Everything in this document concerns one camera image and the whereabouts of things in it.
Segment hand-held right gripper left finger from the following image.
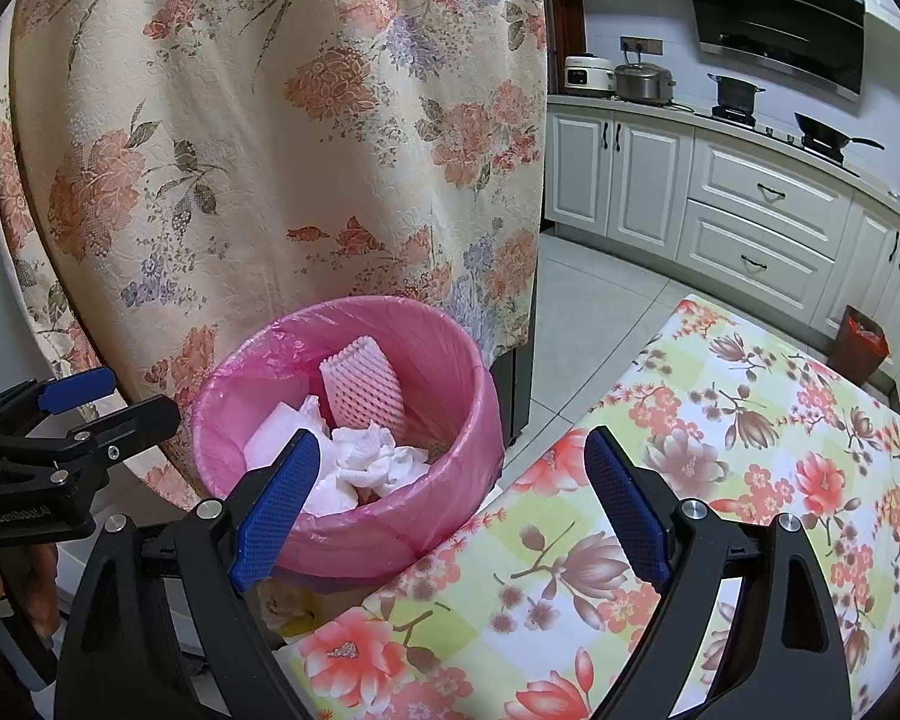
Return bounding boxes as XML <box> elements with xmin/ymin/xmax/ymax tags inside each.
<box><xmin>56</xmin><ymin>427</ymin><xmax>323</xmax><ymax>720</ymax></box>

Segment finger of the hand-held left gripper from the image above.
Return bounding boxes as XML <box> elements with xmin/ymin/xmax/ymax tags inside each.
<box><xmin>0</xmin><ymin>396</ymin><xmax>181</xmax><ymax>488</ymax></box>
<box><xmin>0</xmin><ymin>366</ymin><xmax>117</xmax><ymax>436</ymax></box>

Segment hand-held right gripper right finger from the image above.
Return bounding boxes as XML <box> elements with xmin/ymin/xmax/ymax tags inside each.
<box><xmin>583</xmin><ymin>424</ymin><xmax>852</xmax><ymax>720</ymax></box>

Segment white foam sheet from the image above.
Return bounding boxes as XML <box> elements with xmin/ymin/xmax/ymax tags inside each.
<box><xmin>244</xmin><ymin>401</ymin><xmax>323</xmax><ymax>473</ymax></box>

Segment pink trash bin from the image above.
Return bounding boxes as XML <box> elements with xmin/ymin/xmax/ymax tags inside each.
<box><xmin>191</xmin><ymin>296</ymin><xmax>505</xmax><ymax>578</ymax></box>

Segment white tissue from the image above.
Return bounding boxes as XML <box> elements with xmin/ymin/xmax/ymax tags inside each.
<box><xmin>330</xmin><ymin>424</ymin><xmax>432</xmax><ymax>500</ymax></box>

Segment pink foam fruit net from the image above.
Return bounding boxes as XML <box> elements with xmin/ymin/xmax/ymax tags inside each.
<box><xmin>319</xmin><ymin>337</ymin><xmax>407</xmax><ymax>436</ymax></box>

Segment pink plastic bin liner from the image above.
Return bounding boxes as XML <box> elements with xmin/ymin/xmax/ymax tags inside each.
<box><xmin>191</xmin><ymin>296</ymin><xmax>505</xmax><ymax>541</ymax></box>

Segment person's left hand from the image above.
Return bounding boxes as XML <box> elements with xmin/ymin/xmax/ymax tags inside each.
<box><xmin>0</xmin><ymin>544</ymin><xmax>62</xmax><ymax>638</ymax></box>

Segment floral tablecloth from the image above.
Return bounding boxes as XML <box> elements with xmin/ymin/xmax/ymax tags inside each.
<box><xmin>277</xmin><ymin>294</ymin><xmax>900</xmax><ymax>720</ymax></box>

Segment black appliance base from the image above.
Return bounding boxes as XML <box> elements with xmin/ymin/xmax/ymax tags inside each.
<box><xmin>487</xmin><ymin>292</ymin><xmax>539</xmax><ymax>451</ymax></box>

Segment brown floor bin red bag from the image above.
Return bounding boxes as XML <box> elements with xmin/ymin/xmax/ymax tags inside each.
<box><xmin>831</xmin><ymin>305</ymin><xmax>890</xmax><ymax>387</ymax></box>

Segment floral beige cloth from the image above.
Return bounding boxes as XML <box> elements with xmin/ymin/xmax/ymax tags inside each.
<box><xmin>0</xmin><ymin>0</ymin><xmax>548</xmax><ymax>511</ymax></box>

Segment white base cabinets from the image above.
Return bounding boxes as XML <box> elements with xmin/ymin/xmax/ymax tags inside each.
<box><xmin>544</xmin><ymin>94</ymin><xmax>900</xmax><ymax>421</ymax></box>

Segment black gas cooktop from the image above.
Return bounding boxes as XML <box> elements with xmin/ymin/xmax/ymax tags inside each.
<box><xmin>709</xmin><ymin>106</ymin><xmax>863</xmax><ymax>166</ymax></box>

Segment black frying pan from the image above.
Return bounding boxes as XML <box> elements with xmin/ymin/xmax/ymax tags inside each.
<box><xmin>793</xmin><ymin>112</ymin><xmax>886</xmax><ymax>155</ymax></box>

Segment steel pressure cooker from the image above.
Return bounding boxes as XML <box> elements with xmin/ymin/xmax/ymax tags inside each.
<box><xmin>613</xmin><ymin>62</ymin><xmax>677</xmax><ymax>106</ymax></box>

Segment black stock pot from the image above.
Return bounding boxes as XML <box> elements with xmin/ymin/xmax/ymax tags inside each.
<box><xmin>707</xmin><ymin>73</ymin><xmax>766</xmax><ymax>112</ymax></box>

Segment white rice cooker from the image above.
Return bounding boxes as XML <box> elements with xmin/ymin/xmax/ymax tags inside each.
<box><xmin>565</xmin><ymin>54</ymin><xmax>617</xmax><ymax>98</ymax></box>

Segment brown panel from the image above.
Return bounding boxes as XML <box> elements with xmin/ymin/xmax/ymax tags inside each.
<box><xmin>546</xmin><ymin>0</ymin><xmax>586</xmax><ymax>98</ymax></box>

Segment black range hood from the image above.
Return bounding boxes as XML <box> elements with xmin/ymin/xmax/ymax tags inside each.
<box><xmin>677</xmin><ymin>0</ymin><xmax>867</xmax><ymax>102</ymax></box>

